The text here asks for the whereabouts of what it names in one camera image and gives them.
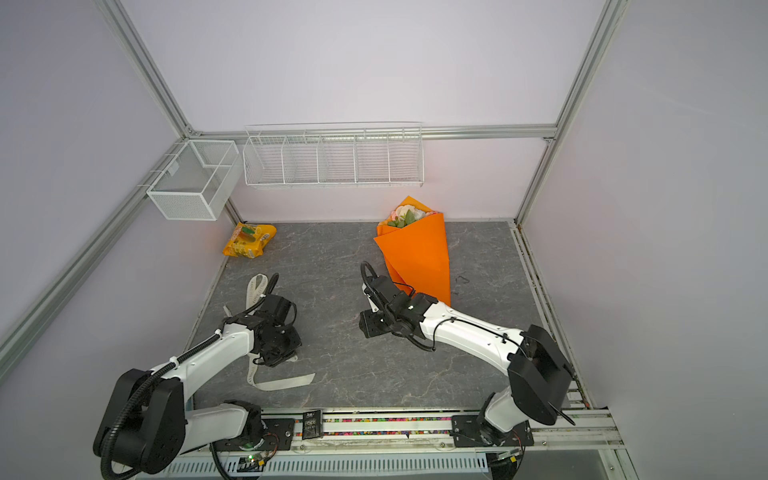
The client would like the black box on rail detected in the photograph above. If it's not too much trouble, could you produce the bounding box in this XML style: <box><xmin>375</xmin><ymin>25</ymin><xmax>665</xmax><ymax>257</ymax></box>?
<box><xmin>302</xmin><ymin>409</ymin><xmax>324</xmax><ymax>441</ymax></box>

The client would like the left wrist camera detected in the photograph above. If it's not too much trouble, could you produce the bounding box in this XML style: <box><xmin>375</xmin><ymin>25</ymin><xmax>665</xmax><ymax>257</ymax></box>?
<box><xmin>257</xmin><ymin>294</ymin><xmax>297</xmax><ymax>326</ymax></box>

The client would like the cream fake rose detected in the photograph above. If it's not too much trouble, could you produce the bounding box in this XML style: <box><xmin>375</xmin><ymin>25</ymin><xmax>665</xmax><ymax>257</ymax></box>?
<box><xmin>390</xmin><ymin>205</ymin><xmax>427</xmax><ymax>224</ymax></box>

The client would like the white wire shelf basket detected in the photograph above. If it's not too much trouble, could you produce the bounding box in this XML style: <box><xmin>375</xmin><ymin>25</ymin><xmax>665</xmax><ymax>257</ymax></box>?
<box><xmin>242</xmin><ymin>122</ymin><xmax>425</xmax><ymax>187</ymax></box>

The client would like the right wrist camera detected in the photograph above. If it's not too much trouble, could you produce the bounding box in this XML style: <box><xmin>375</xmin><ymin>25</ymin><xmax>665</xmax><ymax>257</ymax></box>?
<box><xmin>363</xmin><ymin>276</ymin><xmax>415</xmax><ymax>313</ymax></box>

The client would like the white mesh box basket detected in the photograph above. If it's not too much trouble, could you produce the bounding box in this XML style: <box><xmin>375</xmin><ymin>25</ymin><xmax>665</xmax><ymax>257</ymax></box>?
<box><xmin>147</xmin><ymin>140</ymin><xmax>244</xmax><ymax>221</ymax></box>

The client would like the white fake rose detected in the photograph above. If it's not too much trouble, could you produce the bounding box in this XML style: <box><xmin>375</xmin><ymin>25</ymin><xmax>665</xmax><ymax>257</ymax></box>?
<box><xmin>385</xmin><ymin>205</ymin><xmax>430</xmax><ymax>228</ymax></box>

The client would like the orange wrapping paper sheet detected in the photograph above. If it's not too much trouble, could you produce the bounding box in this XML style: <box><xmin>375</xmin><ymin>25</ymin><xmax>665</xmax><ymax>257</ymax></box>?
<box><xmin>374</xmin><ymin>196</ymin><xmax>451</xmax><ymax>304</ymax></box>

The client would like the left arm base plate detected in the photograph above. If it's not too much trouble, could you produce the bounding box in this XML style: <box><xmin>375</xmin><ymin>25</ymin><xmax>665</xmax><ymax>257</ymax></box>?
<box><xmin>215</xmin><ymin>417</ymin><xmax>295</xmax><ymax>452</ymax></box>

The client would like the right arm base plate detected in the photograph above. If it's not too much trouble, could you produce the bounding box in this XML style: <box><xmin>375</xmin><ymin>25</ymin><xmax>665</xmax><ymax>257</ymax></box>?
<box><xmin>450</xmin><ymin>414</ymin><xmax>534</xmax><ymax>448</ymax></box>

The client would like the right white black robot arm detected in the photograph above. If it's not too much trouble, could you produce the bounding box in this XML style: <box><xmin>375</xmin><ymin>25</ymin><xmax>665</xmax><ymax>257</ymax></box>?
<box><xmin>359</xmin><ymin>294</ymin><xmax>575</xmax><ymax>437</ymax></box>

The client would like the yellow snack bag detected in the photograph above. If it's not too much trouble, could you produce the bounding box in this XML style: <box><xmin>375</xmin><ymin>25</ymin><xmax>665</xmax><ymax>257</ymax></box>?
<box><xmin>222</xmin><ymin>223</ymin><xmax>277</xmax><ymax>259</ymax></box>

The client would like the cream printed ribbon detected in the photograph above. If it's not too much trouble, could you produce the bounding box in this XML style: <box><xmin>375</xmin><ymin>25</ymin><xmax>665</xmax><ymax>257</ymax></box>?
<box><xmin>222</xmin><ymin>273</ymin><xmax>315</xmax><ymax>392</ymax></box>

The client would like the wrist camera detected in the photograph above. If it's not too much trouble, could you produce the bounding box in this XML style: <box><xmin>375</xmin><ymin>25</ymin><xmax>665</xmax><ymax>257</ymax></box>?
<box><xmin>363</xmin><ymin>276</ymin><xmax>415</xmax><ymax>313</ymax></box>
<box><xmin>257</xmin><ymin>294</ymin><xmax>297</xmax><ymax>326</ymax></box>

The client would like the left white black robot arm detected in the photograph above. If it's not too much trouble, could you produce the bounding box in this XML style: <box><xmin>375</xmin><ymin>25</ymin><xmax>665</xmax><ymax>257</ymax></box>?
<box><xmin>93</xmin><ymin>322</ymin><xmax>301</xmax><ymax>479</ymax></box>

